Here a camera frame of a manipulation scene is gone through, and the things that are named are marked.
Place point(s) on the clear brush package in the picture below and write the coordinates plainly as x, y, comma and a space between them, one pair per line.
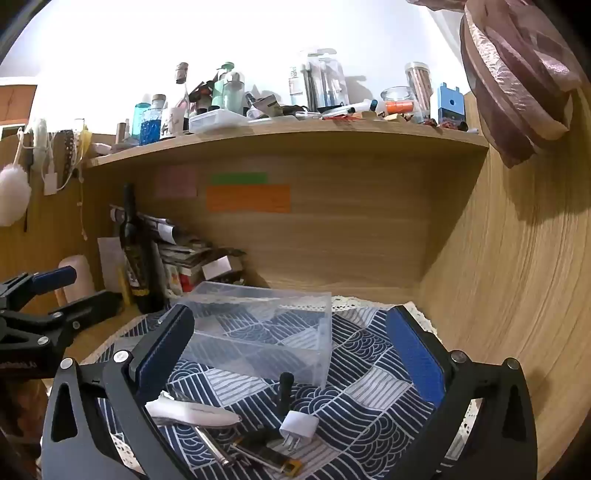
323, 81

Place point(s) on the pink sticky note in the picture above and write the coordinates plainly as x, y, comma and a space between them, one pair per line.
176, 182

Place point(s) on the stack of magazines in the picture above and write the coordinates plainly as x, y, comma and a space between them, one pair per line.
189, 263

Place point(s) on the white mug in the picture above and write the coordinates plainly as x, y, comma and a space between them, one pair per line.
173, 122

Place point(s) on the wooden shelf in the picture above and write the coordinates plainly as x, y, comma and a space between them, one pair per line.
286, 138

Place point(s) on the white paper card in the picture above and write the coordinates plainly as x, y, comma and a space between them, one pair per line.
110, 263

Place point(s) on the brown cardboard box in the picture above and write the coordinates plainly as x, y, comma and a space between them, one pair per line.
16, 104

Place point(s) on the orange tube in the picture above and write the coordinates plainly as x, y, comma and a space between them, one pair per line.
399, 108

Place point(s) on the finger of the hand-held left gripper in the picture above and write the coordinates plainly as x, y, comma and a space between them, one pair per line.
55, 277
87, 309

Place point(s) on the blue beaded bottle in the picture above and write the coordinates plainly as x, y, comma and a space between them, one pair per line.
154, 124

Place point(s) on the dotted ribbon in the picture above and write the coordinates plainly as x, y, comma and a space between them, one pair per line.
69, 147

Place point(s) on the clear plastic organizer box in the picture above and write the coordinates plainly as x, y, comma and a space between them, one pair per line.
258, 341

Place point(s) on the green pump bottle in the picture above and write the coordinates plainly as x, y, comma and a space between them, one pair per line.
227, 90

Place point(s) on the white charger plug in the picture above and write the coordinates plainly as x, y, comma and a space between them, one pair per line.
298, 424

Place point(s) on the silver metal pen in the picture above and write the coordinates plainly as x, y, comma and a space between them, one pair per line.
214, 447

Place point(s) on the green sticky note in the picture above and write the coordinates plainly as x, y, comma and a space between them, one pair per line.
238, 178

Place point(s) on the tall clear stick jar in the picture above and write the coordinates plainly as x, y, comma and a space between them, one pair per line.
419, 85

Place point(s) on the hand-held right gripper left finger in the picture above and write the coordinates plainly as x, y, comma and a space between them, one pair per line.
159, 355

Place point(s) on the white label bottle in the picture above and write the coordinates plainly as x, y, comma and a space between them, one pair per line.
295, 85

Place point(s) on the blue box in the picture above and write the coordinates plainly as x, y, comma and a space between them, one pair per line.
450, 106

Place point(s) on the short glass jar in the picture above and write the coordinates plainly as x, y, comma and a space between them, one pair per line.
397, 94

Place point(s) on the blue patterned tablecloth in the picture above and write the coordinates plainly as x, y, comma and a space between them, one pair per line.
369, 369

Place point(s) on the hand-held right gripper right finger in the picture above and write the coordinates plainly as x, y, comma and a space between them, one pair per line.
415, 350

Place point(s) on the black and yellow lighter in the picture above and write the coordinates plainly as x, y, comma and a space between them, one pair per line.
268, 457

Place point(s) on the orange sticky note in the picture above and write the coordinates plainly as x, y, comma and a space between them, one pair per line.
248, 199

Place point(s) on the blue plastic bottle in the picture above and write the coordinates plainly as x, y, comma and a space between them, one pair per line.
138, 120

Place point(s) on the white plastic container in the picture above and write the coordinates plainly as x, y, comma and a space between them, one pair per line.
217, 121

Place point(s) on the pink cylinder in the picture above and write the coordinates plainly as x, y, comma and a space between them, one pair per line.
83, 293

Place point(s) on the black cylindrical stick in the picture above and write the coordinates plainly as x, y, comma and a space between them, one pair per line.
285, 392

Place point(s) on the dark wine bottle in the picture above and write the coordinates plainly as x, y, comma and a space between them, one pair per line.
136, 267

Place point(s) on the white fluffy puff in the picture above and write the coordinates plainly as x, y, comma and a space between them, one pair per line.
13, 194

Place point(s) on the white hanging tag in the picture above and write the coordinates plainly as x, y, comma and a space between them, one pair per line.
50, 181

